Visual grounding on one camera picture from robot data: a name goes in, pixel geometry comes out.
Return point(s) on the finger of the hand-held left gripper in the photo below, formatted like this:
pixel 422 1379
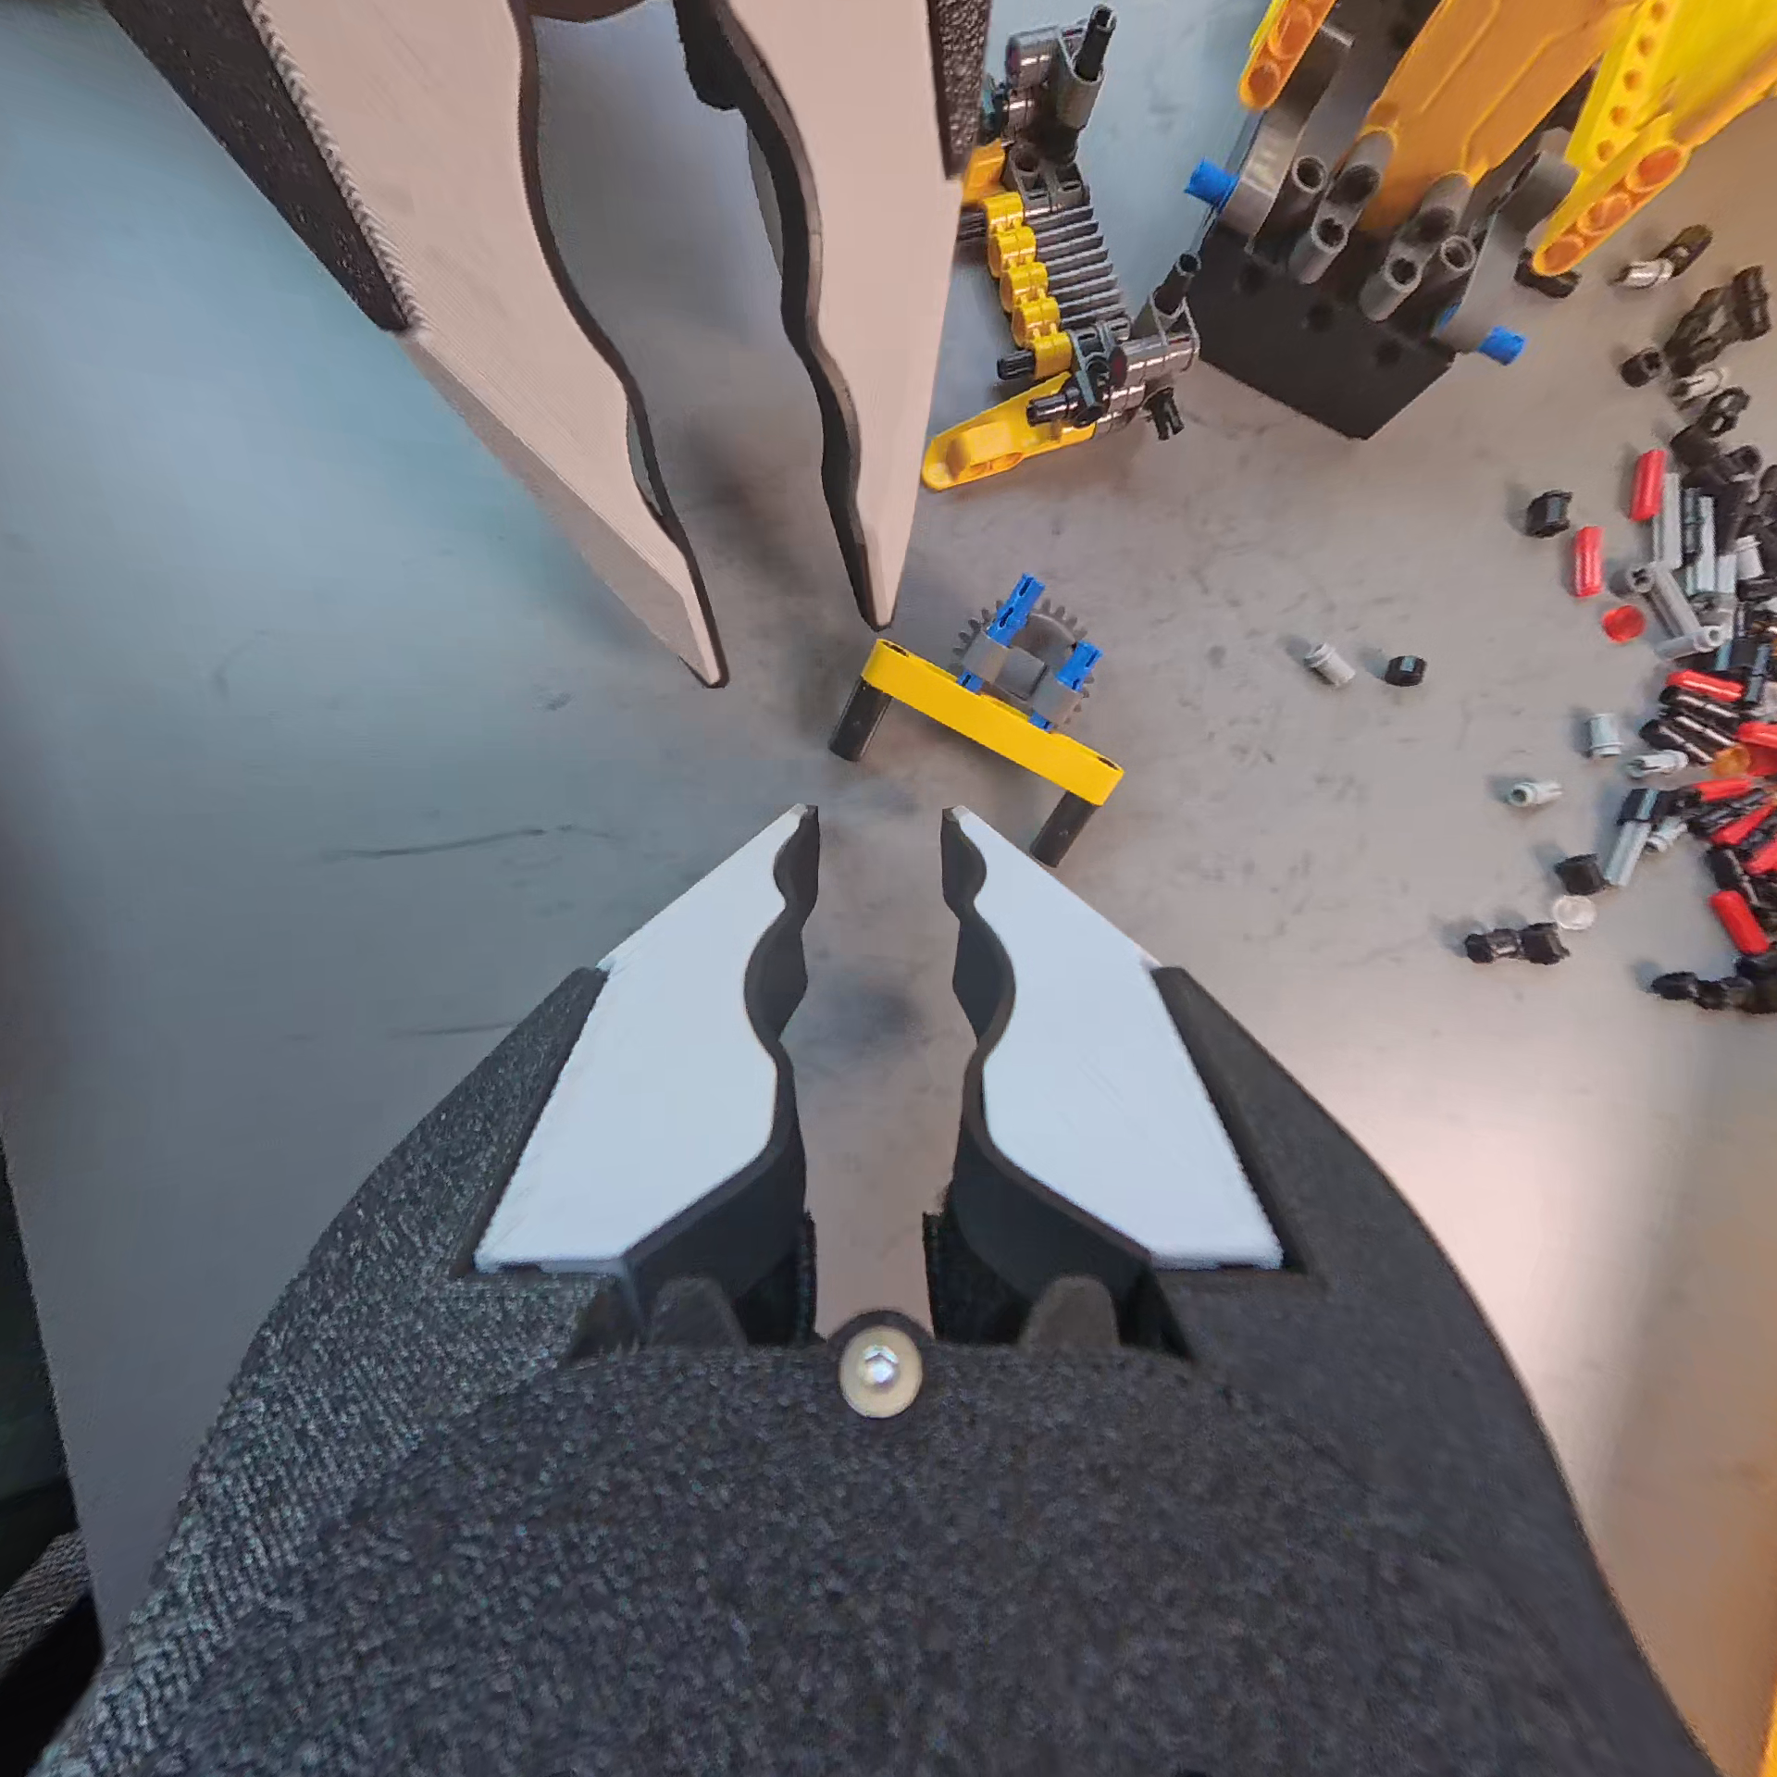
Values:
pixel 874 208
pixel 446 208

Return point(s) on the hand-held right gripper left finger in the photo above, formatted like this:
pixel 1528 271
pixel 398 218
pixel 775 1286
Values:
pixel 654 1111

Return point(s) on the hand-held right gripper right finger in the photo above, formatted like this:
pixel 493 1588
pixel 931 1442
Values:
pixel 1111 1111

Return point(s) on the yellow lego beam with black pins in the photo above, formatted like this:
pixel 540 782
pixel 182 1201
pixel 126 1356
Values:
pixel 910 682

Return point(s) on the grey yellow lego rack assembly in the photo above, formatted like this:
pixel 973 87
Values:
pixel 1069 263

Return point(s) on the large yellow black lego model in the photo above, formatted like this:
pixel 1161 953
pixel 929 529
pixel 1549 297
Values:
pixel 1335 348

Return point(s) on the single light grey lego pin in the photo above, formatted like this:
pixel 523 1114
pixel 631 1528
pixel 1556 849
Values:
pixel 1328 664

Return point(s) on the single black lego bush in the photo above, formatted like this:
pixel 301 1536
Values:
pixel 1407 669

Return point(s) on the pile of small lego pins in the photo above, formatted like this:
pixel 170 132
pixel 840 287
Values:
pixel 1708 694

